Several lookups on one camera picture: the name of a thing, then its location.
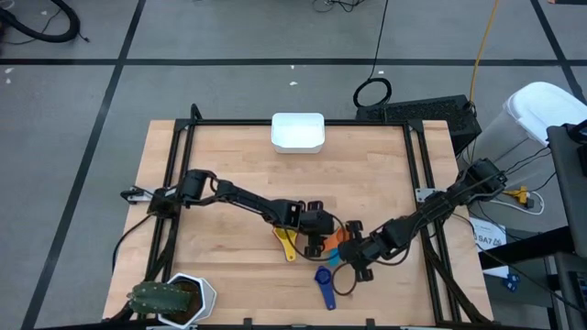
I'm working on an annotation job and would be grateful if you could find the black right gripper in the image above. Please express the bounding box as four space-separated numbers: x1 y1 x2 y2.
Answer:
337 220 385 283

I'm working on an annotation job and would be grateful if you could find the orange measuring cup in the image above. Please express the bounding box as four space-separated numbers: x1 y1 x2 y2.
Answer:
322 227 351 253

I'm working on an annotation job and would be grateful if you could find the yellow measuring cup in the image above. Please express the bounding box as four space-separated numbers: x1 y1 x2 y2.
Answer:
272 226 299 263

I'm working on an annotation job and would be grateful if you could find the small navy measuring cup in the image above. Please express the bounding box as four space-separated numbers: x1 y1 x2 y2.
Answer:
314 265 338 312

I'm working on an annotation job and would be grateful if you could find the white plastic basket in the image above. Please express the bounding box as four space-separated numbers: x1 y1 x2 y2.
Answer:
271 112 327 155

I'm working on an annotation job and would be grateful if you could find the white paper sign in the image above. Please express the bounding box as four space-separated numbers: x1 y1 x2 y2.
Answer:
470 217 508 252

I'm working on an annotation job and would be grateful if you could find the white hexagonal plant pot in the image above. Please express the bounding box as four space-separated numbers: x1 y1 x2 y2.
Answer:
158 272 217 330

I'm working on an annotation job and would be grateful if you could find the small blue floor item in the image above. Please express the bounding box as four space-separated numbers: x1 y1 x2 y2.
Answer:
502 272 522 293

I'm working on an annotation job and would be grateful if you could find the black furniture base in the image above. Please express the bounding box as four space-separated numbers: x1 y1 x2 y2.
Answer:
479 226 587 330

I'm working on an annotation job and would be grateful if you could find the green cactus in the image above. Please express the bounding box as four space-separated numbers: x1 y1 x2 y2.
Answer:
127 280 194 316

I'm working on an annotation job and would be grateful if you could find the white lidded trash bin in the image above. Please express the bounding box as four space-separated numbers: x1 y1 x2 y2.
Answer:
462 81 587 192

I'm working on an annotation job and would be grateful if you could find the black left camera cable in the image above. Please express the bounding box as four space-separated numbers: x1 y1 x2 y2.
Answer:
288 213 352 263

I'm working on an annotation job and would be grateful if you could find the black camera cable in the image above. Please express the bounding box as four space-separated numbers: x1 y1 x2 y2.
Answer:
288 213 352 263
330 261 363 297

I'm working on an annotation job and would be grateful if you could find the black right camera cable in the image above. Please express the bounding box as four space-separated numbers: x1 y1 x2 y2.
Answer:
330 261 363 297

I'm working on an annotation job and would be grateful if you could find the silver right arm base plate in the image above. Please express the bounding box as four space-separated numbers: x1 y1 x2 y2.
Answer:
415 186 449 204

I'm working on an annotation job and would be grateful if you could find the black metal table frame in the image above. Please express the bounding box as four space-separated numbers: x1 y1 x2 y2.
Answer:
107 103 494 329

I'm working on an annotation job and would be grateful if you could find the black cable with coil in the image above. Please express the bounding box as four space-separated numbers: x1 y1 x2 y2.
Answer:
351 0 393 110

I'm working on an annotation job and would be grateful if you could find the yellow cable connector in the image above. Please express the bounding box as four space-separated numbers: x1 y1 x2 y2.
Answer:
502 185 532 206

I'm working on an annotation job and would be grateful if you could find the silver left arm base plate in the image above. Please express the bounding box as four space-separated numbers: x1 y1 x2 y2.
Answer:
121 185 155 205

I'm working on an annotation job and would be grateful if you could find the black left base cable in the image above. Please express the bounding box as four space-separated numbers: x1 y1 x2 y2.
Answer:
112 213 155 276

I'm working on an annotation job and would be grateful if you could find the black cable bundle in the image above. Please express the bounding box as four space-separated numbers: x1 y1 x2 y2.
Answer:
313 0 368 14

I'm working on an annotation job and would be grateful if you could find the thick yellow cable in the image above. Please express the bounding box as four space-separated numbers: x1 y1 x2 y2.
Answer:
468 0 502 106

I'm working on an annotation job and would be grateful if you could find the thick black hose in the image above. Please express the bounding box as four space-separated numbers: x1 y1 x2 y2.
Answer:
0 0 83 45

